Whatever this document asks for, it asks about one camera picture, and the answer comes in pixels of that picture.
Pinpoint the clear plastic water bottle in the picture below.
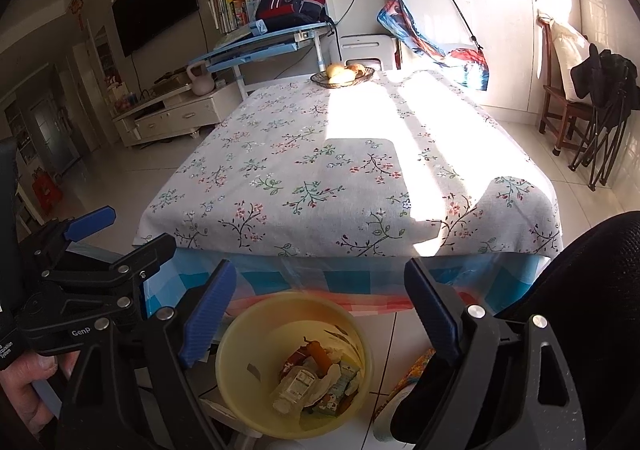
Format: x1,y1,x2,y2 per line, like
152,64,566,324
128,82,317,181
270,366,319,416

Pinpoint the orange peel long front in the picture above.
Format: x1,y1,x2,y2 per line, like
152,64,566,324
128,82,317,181
306,340,333,375

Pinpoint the white paper wrapper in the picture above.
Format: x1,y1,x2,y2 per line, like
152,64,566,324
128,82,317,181
303,363,345,416

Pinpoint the yellow plastic trash bin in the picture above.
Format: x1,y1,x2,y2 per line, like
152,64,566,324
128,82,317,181
216,292,374,439

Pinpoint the person's left hand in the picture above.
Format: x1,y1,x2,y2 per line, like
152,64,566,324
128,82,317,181
1,352,79,436

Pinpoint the blue checkered under tablecloth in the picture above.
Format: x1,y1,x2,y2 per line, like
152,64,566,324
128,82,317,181
144,249,550,316

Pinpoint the floral white tablecloth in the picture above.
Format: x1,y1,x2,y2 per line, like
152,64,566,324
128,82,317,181
134,70,563,257

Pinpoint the white tv cabinet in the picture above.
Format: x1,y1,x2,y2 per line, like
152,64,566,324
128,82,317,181
113,82,242,147

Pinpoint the green snack wrapper in bin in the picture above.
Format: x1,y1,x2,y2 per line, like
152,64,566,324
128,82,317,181
314,361,361,416

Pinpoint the black office chair back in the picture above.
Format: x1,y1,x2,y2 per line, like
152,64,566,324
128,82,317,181
498,211,639,449

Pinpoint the pink ceramic jug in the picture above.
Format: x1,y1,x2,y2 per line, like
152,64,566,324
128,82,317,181
186,60,215,96

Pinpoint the wooden chair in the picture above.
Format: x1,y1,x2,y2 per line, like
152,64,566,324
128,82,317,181
537,16,591,157

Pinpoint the blue children's study desk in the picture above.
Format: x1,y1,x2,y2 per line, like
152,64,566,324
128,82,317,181
188,22,340,100

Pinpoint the woven fruit basket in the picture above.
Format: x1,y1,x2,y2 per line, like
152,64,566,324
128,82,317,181
310,64,375,88

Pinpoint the row of books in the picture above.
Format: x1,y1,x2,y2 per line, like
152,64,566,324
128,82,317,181
207,0,260,34

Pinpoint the black folding chair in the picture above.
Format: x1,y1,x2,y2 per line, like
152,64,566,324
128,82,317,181
570,90,639,191

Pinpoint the white plastic stool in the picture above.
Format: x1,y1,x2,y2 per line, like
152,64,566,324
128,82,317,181
341,34,397,71

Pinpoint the black jacket on chair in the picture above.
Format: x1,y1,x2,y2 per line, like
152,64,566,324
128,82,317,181
570,43,639,110

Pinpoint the dark blue school backpack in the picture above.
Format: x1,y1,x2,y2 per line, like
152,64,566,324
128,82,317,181
255,0,331,32

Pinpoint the wall mounted black television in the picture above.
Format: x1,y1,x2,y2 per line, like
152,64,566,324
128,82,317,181
112,0,200,56

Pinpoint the colourful kite with frame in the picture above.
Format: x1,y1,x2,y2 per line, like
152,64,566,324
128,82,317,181
376,0,489,92

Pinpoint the white wall cabinet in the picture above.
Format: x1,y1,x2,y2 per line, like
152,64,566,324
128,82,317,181
404,0,582,118

